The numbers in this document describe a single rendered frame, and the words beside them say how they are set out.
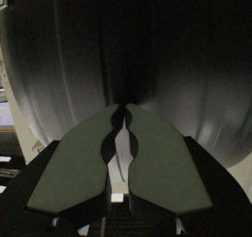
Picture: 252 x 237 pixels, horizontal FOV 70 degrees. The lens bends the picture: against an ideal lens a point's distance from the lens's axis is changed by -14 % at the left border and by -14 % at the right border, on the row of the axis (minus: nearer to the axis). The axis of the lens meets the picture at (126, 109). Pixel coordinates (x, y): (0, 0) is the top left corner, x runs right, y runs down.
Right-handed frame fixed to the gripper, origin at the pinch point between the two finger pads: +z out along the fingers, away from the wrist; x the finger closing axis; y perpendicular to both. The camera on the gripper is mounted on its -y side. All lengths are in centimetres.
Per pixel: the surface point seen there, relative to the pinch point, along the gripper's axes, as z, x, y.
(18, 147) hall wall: 848, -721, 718
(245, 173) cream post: 17.6, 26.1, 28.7
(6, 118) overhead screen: 308, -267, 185
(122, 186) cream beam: 40, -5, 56
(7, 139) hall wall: 856, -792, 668
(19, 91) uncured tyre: 2.9, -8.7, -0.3
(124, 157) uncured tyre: 2.3, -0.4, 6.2
